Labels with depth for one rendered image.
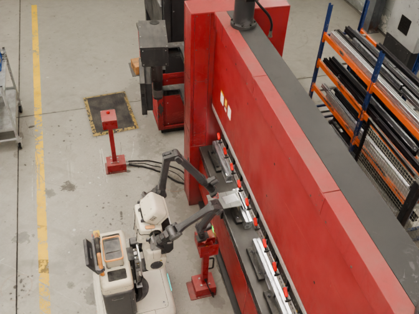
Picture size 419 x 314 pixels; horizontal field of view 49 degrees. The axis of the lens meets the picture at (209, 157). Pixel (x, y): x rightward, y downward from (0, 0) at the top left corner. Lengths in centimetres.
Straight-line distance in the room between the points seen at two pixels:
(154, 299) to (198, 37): 228
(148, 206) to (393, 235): 183
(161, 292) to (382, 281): 255
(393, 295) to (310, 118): 117
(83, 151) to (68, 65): 207
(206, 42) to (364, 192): 209
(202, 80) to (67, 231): 220
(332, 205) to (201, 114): 234
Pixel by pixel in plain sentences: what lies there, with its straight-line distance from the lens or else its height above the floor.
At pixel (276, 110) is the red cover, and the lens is 283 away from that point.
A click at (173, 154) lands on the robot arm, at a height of 162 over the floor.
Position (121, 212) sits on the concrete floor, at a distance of 525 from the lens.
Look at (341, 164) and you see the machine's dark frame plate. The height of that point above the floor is 230.
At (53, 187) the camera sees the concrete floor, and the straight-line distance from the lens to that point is 567.
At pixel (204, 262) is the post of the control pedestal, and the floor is 47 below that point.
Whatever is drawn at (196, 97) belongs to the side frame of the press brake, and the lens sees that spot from 427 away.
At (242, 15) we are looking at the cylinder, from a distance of 360.
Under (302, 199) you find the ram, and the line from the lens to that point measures 267.
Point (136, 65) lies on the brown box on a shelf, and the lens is 546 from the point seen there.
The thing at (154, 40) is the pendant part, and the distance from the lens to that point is 419.
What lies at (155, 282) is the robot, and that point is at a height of 28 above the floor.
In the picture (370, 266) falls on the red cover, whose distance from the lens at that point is 216.
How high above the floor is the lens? 398
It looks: 43 degrees down
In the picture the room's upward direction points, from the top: 3 degrees clockwise
